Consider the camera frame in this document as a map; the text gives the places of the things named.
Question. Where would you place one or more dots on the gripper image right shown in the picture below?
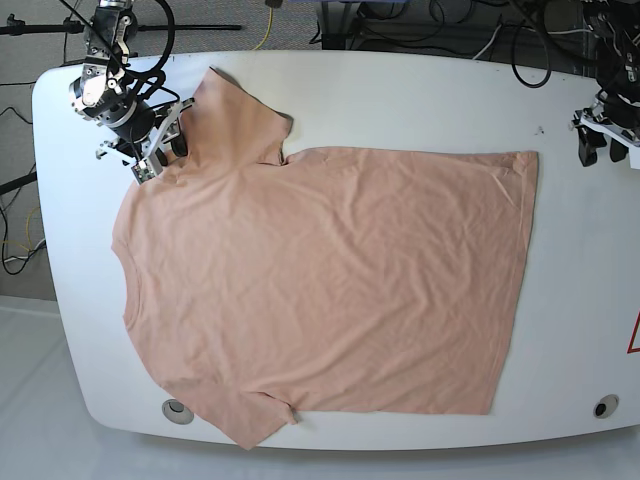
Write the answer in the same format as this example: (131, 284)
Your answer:
(610, 115)

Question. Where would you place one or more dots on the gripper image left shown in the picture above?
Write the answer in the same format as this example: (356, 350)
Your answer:
(149, 133)

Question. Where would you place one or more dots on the peach pink T-shirt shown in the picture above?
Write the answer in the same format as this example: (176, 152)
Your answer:
(260, 285)

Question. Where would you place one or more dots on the black tripod stand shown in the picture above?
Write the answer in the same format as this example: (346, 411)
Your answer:
(31, 45)

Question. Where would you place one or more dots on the left table cable grommet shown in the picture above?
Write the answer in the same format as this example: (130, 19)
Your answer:
(176, 412)

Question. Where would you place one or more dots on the table cable grommet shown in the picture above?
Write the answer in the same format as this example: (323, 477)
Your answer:
(176, 412)
(606, 406)

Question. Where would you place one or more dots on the right table cable grommet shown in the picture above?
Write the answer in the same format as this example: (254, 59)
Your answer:
(606, 406)

